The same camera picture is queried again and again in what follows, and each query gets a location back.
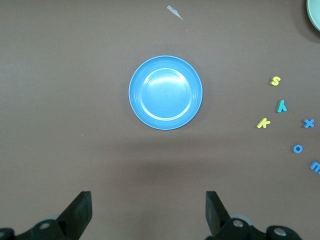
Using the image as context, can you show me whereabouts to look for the blue foam letter m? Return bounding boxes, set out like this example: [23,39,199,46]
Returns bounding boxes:
[308,159,320,175]

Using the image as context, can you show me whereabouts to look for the yellow foam letter s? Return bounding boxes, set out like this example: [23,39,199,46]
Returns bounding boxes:
[269,75,282,87]

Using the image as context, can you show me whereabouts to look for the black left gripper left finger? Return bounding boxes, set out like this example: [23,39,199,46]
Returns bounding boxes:
[0,190,93,240]

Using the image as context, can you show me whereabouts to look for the blue foam letter o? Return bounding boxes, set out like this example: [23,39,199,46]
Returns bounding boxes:
[291,143,304,155]

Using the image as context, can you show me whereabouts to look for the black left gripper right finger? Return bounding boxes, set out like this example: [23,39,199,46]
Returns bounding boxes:
[205,190,301,240]

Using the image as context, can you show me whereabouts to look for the blue foam letter x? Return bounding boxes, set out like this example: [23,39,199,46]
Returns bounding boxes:
[302,118,315,130]

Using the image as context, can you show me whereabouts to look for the brown table cover sheet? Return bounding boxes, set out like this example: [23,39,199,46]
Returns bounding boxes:
[0,0,320,240]

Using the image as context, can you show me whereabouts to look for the teal foam letter y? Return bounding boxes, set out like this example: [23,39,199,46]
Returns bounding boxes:
[276,99,289,114]

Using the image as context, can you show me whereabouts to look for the yellow foam letter k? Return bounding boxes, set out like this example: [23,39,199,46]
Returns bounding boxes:
[256,117,272,130]

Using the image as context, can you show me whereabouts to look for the small clear tape scrap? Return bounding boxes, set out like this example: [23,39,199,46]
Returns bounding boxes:
[166,4,185,21]

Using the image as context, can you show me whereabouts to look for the blue round plate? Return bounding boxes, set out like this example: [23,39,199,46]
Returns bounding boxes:
[128,55,204,131]

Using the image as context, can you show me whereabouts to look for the light green round plate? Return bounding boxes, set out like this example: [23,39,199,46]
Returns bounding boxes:
[306,0,320,32]

